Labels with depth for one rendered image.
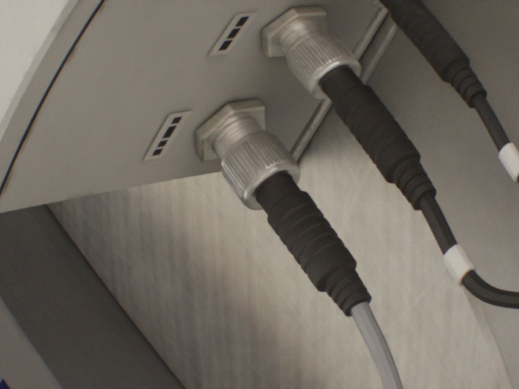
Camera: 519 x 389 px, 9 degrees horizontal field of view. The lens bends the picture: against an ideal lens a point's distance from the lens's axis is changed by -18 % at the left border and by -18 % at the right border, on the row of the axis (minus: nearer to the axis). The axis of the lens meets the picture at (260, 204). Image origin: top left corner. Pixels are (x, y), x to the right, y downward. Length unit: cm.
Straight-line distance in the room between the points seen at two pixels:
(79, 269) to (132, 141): 12
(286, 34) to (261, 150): 3
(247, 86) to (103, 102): 5
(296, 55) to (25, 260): 15
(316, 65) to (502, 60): 5
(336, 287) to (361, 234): 5
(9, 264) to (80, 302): 3
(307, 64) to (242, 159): 3
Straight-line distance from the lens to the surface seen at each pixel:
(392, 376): 82
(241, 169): 84
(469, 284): 80
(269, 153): 84
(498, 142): 78
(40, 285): 94
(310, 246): 83
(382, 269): 87
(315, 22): 83
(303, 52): 82
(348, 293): 83
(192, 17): 81
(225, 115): 85
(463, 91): 79
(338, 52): 82
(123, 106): 82
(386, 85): 86
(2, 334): 93
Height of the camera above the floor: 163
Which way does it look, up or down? 8 degrees down
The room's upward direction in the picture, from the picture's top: 3 degrees counter-clockwise
